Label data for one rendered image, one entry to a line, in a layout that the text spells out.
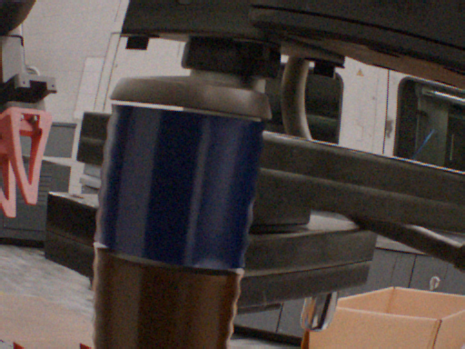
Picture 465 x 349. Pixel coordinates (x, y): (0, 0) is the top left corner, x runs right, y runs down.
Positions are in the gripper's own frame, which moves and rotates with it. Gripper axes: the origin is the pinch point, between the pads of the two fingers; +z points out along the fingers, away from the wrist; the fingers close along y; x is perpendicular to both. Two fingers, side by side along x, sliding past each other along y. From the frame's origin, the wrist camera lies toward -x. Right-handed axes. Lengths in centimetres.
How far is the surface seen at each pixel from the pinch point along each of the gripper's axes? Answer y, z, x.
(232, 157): 41, 16, -39
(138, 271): 39, 18, -40
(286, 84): 27.4, 3.3, -4.9
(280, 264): 28.4, 14.1, -13.9
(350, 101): -150, -129, 448
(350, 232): 29.2, 12.8, -6.8
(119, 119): 39, 14, -40
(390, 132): -130, -103, 442
